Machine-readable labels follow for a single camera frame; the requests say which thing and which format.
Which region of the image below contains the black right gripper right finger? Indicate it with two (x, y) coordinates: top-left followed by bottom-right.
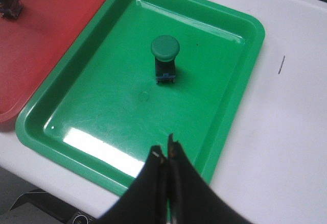
(168, 133), (251, 223)

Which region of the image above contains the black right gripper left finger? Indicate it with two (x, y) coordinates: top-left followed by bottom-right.
(96, 145), (168, 223)

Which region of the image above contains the green mushroom push button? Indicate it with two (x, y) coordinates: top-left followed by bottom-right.
(150, 35), (180, 84)

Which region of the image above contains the red mushroom push button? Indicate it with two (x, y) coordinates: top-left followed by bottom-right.
(1, 0), (24, 20)

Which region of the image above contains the green plastic tray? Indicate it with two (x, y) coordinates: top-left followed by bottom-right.
(16, 0), (265, 195)

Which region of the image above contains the red plastic tray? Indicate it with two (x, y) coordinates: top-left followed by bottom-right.
(1, 0), (105, 122)

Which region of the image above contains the grey camera device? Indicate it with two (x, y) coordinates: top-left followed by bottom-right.
(1, 189), (95, 223)

